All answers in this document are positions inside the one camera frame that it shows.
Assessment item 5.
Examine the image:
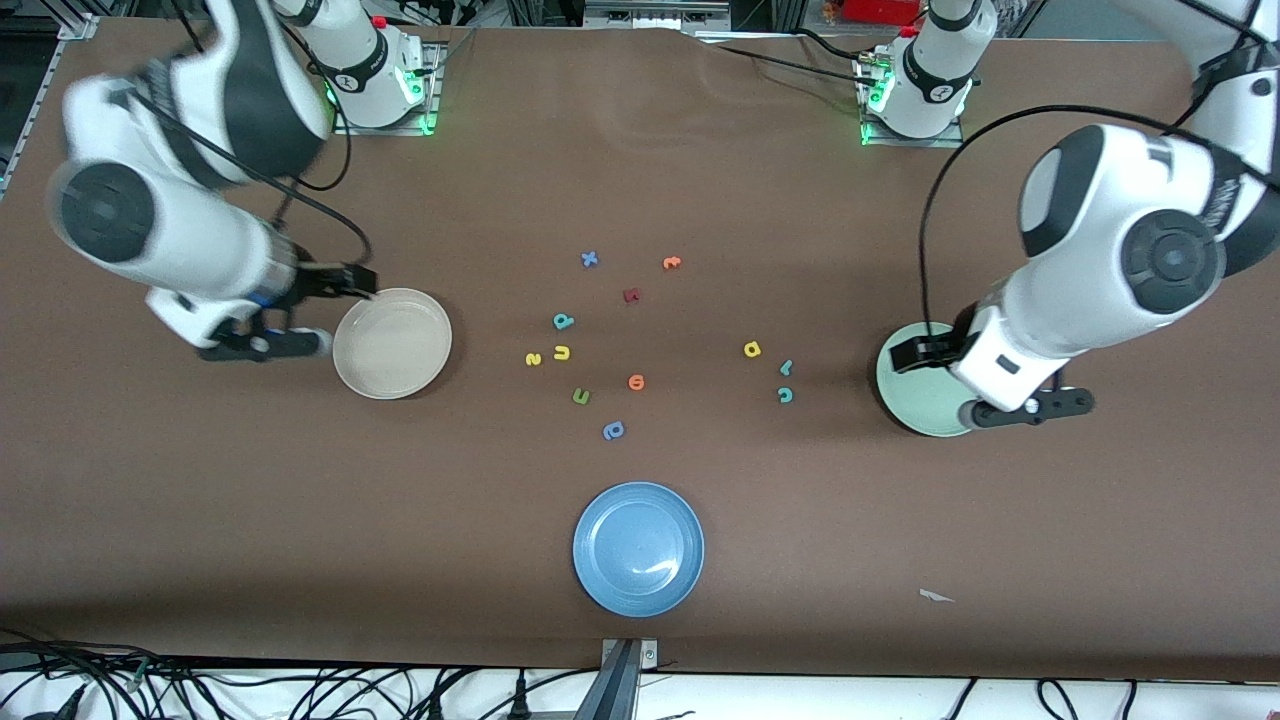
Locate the green plate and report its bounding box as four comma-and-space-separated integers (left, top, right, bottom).
875, 321, 986, 438

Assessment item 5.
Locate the beige brown plate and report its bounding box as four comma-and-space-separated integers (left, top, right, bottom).
332, 288, 453, 401

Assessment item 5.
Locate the brown paper table cover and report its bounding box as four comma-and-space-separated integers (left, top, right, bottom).
0, 15, 1280, 683

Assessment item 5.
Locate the blue plate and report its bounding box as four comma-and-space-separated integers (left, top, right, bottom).
572, 482, 706, 618

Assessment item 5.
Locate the red box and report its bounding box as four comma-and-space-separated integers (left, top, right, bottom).
840, 0, 923, 26

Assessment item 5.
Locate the grey metal box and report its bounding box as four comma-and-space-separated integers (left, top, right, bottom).
583, 0, 733, 31

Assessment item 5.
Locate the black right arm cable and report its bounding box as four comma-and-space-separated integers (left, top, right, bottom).
120, 0, 373, 271

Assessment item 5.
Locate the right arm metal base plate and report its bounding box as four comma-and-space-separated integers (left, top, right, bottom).
333, 40, 441, 136

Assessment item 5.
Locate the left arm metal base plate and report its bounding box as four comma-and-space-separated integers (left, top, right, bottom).
858, 55, 966, 149

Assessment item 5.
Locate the black cable on table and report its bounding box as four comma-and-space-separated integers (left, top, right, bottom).
700, 28, 891, 89

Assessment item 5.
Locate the thick black cable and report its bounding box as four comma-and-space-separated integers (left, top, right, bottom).
0, 640, 151, 720

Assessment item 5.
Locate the grey metal camera mount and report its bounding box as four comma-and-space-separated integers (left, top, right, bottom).
575, 638, 659, 720

